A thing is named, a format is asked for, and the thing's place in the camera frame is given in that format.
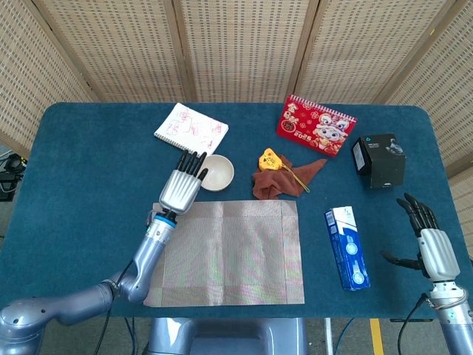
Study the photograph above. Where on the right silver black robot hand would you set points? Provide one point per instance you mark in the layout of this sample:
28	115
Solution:
438	255

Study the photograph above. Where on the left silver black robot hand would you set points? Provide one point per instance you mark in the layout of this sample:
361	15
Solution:
179	190

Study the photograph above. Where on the grey woven placemat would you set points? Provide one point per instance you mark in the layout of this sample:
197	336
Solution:
229	259

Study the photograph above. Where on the white spiral notebook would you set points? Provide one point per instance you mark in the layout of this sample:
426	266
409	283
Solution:
192	127

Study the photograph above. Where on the blue and white carton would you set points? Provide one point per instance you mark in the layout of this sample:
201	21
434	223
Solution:
347	251

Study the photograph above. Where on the yellow tape measure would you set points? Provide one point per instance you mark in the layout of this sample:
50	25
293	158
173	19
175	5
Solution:
269	161

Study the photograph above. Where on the brown microfibre cloth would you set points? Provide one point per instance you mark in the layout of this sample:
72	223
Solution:
277	183

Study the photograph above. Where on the black cardboard box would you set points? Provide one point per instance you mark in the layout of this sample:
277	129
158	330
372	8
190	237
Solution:
384	162

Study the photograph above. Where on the blue felt table cover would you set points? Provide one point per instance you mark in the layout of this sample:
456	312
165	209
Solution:
74	166

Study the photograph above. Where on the red 2026 desk calendar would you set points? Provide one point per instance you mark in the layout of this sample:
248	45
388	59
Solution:
299	125

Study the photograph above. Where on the white table leg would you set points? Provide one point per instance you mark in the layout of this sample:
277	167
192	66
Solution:
328	336

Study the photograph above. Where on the blue-grey robot torso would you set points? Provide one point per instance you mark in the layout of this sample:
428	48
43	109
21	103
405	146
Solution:
221	336

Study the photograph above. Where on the woven rattan folding screen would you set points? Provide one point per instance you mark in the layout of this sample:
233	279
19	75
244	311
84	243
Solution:
240	48

